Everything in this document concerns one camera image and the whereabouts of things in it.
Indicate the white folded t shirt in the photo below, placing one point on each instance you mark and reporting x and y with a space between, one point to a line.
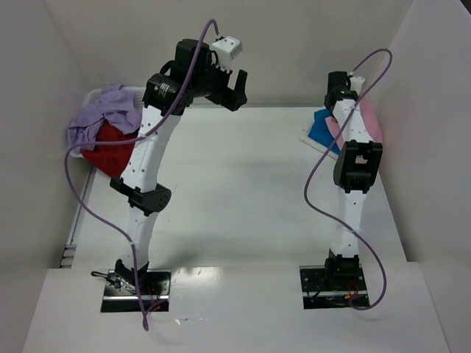
309 141

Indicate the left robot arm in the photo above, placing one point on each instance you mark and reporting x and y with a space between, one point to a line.
138 182

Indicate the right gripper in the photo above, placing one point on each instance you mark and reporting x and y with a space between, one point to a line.
332 99

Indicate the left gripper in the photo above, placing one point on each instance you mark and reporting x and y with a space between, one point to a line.
227 94

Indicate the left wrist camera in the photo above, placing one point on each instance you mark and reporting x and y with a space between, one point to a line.
226 50

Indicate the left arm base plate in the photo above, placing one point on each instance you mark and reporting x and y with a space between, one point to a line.
120 297

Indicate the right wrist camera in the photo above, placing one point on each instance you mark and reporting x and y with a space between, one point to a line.
356 83

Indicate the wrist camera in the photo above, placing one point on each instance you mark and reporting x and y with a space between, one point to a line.
226 50
356 83

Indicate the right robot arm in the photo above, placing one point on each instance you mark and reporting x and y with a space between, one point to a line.
354 173

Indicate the blue folded t shirt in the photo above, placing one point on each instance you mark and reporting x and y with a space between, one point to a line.
319 131

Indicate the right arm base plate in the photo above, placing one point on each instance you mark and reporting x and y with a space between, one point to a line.
320 292

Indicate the red t shirt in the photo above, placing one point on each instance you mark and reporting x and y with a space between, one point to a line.
111 160

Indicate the pink t shirt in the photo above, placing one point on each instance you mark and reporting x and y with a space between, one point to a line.
369 118

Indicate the purple t shirt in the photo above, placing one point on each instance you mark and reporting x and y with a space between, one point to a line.
114 104

